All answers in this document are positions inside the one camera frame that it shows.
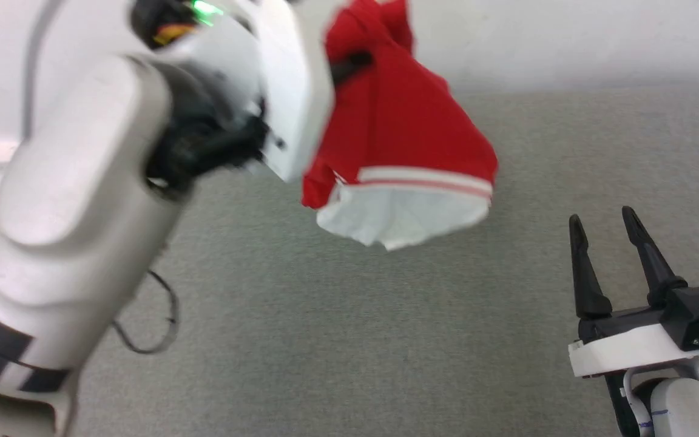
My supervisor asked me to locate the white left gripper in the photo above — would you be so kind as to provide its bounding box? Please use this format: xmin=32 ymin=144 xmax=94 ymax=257
xmin=131 ymin=0 xmax=375 ymax=184

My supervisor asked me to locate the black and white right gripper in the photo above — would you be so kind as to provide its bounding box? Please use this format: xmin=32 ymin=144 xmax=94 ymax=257
xmin=568 ymin=206 xmax=699 ymax=380

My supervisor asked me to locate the red and white jersey shirt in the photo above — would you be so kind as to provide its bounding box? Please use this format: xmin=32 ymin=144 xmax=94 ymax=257
xmin=301 ymin=0 xmax=499 ymax=252

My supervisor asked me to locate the grey fabric sofa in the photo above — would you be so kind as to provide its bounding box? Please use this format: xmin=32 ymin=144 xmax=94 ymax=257
xmin=0 ymin=84 xmax=699 ymax=437

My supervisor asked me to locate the thin black cable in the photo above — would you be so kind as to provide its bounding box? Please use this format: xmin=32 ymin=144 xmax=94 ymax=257
xmin=111 ymin=269 xmax=181 ymax=355

